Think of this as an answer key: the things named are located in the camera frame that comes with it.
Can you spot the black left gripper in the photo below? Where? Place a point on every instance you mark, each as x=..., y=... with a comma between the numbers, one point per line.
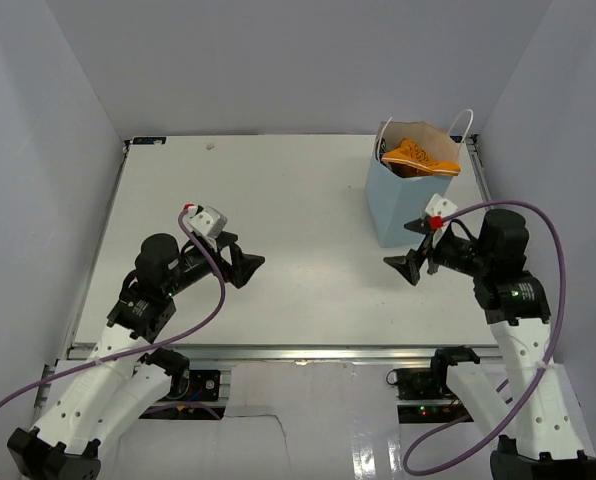
x=243, y=264

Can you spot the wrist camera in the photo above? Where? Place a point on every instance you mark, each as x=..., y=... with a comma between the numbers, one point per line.
x=437, y=208
x=205, y=222

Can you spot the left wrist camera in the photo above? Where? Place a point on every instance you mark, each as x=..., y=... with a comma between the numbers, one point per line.
x=205, y=222

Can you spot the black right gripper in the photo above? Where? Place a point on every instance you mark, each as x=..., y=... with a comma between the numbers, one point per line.
x=408, y=264

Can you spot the orange potato chips bag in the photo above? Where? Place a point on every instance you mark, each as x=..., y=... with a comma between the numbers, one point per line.
x=409, y=160

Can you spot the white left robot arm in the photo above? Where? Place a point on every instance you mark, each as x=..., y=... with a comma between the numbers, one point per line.
x=129, y=371

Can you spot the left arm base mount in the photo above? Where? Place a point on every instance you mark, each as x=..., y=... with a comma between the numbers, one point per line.
x=196, y=385

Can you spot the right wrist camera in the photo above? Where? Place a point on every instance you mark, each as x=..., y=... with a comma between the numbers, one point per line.
x=437, y=208

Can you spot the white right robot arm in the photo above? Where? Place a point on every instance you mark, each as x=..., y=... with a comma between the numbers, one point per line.
x=523, y=350

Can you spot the light blue paper bag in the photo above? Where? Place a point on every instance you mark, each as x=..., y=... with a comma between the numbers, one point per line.
x=394, y=201

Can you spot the black label sticker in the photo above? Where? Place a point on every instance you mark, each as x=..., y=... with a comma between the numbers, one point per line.
x=149, y=140

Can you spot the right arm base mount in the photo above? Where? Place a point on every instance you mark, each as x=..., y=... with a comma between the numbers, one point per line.
x=417, y=384

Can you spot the white front cardboard panel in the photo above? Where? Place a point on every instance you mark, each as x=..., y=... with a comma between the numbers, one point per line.
x=324, y=421

